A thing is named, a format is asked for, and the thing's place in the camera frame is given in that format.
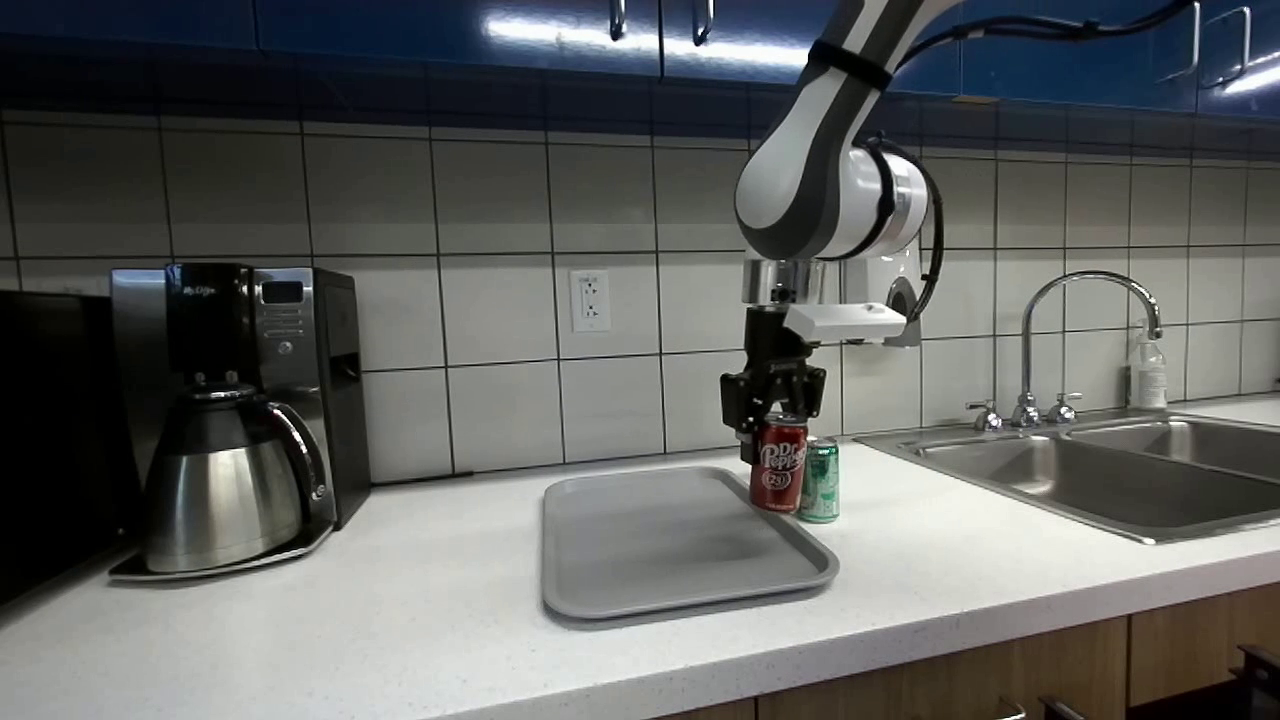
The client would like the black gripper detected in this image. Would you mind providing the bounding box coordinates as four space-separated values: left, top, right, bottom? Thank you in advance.
719 309 833 467

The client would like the red soda can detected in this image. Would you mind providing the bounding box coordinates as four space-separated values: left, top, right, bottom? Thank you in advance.
748 405 812 521

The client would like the green soda can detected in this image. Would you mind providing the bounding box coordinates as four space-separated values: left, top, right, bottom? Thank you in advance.
794 431 842 530

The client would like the grey plastic tray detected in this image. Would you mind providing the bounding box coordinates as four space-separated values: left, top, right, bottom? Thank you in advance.
534 465 842 627

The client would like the chrome gooseneck faucet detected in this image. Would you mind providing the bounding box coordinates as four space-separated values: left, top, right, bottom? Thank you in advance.
1015 267 1169 431

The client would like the wooden base cabinet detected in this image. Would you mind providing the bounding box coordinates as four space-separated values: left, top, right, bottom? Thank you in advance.
665 581 1280 720

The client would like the stainless steel double sink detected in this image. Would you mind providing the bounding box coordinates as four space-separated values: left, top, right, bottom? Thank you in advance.
862 414 1280 549

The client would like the clear pump soap bottle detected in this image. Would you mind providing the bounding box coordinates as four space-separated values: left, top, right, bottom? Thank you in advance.
1123 323 1172 417

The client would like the blue glossy cabinet door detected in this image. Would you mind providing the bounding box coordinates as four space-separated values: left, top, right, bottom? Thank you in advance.
652 0 854 76
0 0 656 72
1205 0 1280 104
933 0 1214 113

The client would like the black drip coffee maker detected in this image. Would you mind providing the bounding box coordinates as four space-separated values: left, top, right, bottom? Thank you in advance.
107 260 371 588

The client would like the stainless steel coffee carafe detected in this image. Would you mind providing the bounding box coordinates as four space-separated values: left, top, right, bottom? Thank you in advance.
134 385 335 581

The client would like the black microwave oven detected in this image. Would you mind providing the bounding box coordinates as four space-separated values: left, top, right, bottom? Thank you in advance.
0 290 134 604

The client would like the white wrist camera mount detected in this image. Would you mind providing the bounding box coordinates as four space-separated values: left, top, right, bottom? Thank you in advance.
781 295 913 347

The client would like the white wall power outlet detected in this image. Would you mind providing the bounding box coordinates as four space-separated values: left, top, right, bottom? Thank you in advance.
566 267 617 335

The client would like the silver base cabinet handle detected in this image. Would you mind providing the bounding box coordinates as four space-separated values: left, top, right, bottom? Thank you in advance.
992 696 1088 720

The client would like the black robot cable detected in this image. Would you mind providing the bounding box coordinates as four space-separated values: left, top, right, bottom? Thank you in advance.
852 0 1205 323

